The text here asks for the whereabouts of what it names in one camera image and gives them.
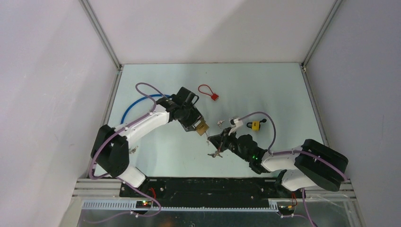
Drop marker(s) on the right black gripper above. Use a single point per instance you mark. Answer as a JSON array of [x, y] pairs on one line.
[[222, 139]]

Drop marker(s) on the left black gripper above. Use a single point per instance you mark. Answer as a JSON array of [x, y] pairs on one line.
[[189, 126]]

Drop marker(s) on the brass padlock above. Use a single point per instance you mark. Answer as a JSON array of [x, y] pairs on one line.
[[201, 128]]

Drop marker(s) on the blue cable lock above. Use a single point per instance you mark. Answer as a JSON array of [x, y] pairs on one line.
[[135, 103]]

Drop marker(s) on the silver key bunch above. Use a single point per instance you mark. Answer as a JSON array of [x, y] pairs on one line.
[[133, 150], [215, 154]]

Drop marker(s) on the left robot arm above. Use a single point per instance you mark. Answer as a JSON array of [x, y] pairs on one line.
[[112, 146]]

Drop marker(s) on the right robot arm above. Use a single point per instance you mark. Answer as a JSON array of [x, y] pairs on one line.
[[310, 164]]

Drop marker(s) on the silver key bunch front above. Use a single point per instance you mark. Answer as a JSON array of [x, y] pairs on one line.
[[215, 154]]

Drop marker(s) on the yellow black padlock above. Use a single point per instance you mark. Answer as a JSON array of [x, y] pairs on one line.
[[255, 125]]

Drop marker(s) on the right circuit board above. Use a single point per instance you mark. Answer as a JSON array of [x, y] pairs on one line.
[[287, 209]]

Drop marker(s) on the circuit board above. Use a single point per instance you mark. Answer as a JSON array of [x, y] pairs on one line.
[[287, 209], [143, 204]]

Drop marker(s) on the left circuit board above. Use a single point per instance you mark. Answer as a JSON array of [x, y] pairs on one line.
[[143, 204]]

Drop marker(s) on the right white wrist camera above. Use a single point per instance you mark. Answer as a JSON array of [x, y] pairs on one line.
[[235, 123]]

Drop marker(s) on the red cable padlock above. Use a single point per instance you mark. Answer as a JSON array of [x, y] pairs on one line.
[[209, 93]]

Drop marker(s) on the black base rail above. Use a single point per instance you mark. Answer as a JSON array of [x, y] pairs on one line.
[[199, 192]]

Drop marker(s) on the left aluminium frame post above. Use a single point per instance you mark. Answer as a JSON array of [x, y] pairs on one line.
[[93, 19]]

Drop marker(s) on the aluminium frame post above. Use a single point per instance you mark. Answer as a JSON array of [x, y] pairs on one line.
[[321, 32], [93, 19]]

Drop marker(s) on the right aluminium frame post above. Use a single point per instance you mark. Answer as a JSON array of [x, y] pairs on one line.
[[321, 32]]

